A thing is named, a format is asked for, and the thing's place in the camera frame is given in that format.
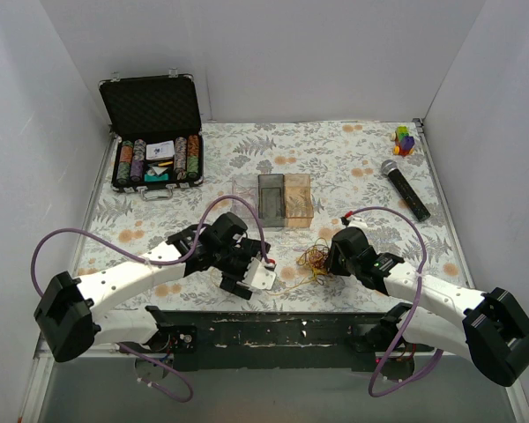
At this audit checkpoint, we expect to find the yellow red wire bundle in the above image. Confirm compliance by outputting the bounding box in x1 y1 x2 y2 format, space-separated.
264 237 336 297

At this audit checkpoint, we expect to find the pink wire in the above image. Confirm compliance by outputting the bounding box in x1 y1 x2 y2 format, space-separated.
234 182 257 204

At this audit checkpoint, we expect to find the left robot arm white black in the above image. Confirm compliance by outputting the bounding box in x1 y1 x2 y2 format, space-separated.
34 212 276 362

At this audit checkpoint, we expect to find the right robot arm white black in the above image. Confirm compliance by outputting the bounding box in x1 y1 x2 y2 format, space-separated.
327 227 529 387

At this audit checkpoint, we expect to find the clear plastic box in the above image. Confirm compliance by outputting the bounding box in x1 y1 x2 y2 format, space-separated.
230 174 258 222

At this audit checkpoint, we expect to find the amber plastic box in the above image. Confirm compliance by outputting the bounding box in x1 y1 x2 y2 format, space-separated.
284 174 314 228

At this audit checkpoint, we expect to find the floral patterned table mat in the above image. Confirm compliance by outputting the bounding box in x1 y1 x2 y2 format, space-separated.
89 122 470 312

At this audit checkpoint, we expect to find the smoky grey plastic box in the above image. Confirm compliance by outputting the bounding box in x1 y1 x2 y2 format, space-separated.
257 174 286 227

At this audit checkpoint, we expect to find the black handheld microphone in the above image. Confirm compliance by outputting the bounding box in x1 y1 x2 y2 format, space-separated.
381 160 431 222

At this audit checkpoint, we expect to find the white playing card deck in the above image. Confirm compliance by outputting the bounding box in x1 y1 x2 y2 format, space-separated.
145 140 175 161

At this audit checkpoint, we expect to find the colourful toy block train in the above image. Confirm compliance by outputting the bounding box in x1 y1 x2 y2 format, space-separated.
391 126 415 157

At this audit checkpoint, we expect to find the black poker chip case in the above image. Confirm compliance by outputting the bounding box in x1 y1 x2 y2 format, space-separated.
99 72 204 201

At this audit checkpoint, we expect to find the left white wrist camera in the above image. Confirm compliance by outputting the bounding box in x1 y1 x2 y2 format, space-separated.
241 257 277 292

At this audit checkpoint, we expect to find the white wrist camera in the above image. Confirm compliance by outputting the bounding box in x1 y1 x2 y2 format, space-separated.
340 211 369 230
241 257 277 292

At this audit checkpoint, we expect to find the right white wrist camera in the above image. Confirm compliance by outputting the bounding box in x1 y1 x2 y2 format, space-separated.
340 211 369 230

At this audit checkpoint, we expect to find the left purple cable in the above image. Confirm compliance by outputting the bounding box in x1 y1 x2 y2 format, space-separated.
30 195 274 403

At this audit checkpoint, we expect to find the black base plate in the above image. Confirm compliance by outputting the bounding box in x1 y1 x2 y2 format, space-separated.
118 310 437 374

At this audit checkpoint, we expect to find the aluminium frame rail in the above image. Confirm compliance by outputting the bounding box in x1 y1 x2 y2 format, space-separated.
18 336 529 422

